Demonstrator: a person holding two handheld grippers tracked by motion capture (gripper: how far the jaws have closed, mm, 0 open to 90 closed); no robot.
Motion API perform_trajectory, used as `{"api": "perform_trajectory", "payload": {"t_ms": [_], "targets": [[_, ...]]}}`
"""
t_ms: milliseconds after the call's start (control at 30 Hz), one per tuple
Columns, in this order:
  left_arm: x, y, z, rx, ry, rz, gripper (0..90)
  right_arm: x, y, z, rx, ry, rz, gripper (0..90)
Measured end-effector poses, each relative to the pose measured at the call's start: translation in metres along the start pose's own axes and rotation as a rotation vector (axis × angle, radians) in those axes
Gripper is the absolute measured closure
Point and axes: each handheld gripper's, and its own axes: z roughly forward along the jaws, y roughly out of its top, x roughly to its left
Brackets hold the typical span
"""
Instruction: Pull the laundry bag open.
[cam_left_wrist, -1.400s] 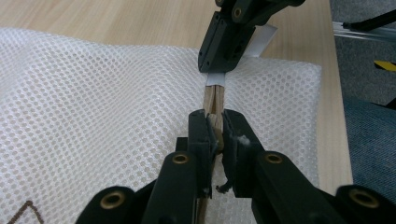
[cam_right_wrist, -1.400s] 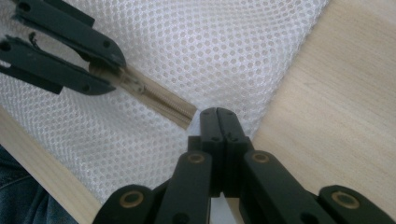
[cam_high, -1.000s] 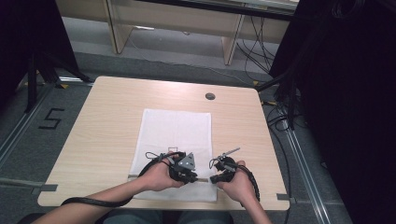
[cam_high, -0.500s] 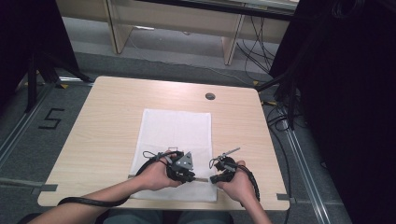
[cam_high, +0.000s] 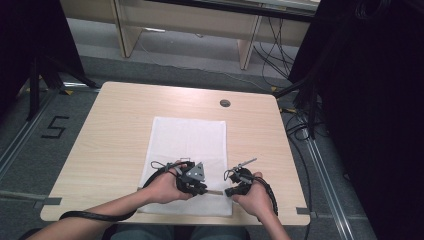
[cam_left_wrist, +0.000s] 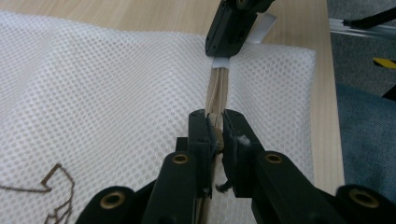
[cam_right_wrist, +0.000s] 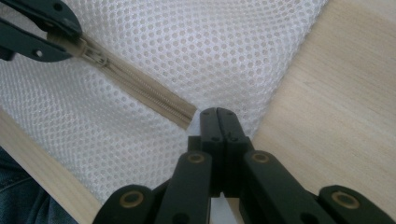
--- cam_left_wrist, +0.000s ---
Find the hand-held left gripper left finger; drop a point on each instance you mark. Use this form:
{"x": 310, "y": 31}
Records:
{"x": 200, "y": 146}

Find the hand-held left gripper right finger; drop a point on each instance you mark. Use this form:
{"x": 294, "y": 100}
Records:
{"x": 238, "y": 146}

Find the white tag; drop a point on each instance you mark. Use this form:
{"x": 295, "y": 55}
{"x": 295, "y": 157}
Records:
{"x": 221, "y": 62}

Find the beige fabric strip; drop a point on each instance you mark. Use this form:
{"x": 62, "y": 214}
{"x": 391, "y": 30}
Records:
{"x": 218, "y": 93}

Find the white mesh laundry bag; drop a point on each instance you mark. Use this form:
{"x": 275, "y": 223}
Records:
{"x": 109, "y": 102}

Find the blue fabric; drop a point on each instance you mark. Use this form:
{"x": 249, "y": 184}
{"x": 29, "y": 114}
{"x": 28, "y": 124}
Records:
{"x": 367, "y": 140}

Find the yellow and black object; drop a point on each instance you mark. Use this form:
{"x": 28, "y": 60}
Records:
{"x": 386, "y": 62}

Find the aluminium rail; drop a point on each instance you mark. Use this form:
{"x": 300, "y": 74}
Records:
{"x": 367, "y": 29}

